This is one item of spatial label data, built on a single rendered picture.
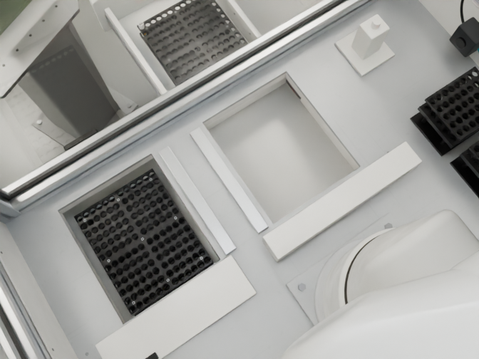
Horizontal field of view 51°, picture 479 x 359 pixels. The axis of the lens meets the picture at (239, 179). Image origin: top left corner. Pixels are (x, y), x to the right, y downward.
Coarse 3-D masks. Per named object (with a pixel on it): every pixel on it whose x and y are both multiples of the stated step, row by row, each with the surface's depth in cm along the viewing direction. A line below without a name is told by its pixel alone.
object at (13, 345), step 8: (0, 320) 71; (0, 328) 69; (8, 328) 71; (0, 336) 68; (8, 336) 70; (0, 344) 66; (8, 344) 68; (0, 352) 65; (8, 352) 67; (16, 352) 70
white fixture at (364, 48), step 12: (360, 24) 94; (372, 24) 93; (384, 24) 94; (348, 36) 102; (360, 36) 96; (372, 36) 93; (384, 36) 95; (348, 48) 101; (360, 48) 98; (372, 48) 97; (384, 48) 101; (348, 60) 101; (360, 60) 100; (372, 60) 100; (384, 60) 100; (360, 72) 99
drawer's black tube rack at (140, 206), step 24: (144, 192) 98; (96, 216) 97; (120, 216) 99; (144, 216) 96; (168, 216) 99; (96, 240) 95; (120, 240) 95; (144, 240) 95; (168, 240) 98; (192, 240) 95; (120, 264) 94; (144, 264) 97; (168, 264) 94; (192, 264) 94; (120, 288) 92; (144, 288) 92; (168, 288) 96
